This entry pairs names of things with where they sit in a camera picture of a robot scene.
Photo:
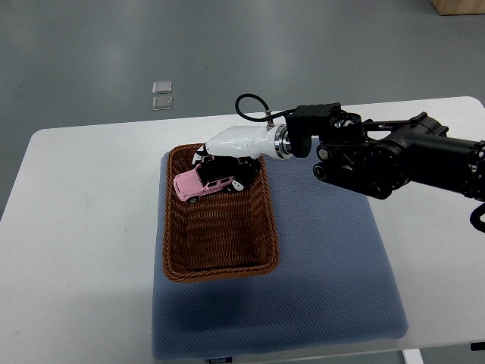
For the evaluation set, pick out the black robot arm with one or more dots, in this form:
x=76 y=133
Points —
x=376 y=158

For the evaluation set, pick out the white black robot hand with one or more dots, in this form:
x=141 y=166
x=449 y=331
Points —
x=246 y=141

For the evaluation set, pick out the wooden box corner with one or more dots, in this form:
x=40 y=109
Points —
x=459 y=7

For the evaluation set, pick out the clear floor tile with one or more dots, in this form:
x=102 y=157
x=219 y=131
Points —
x=162 y=87
x=162 y=103

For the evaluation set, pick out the blue grey cushion mat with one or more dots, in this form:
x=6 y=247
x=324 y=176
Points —
x=333 y=283

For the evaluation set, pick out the lower clear floor tile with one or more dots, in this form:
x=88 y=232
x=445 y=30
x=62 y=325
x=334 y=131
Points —
x=162 y=103

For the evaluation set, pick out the pink toy car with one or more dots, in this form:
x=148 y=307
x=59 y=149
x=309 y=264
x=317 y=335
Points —
x=191 y=185

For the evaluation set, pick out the upper clear floor tile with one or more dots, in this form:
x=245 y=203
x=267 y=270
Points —
x=162 y=87

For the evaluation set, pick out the brown wicker basket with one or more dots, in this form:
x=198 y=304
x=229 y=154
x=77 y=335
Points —
x=226 y=235

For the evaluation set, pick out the white table leg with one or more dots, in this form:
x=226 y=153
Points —
x=412 y=356

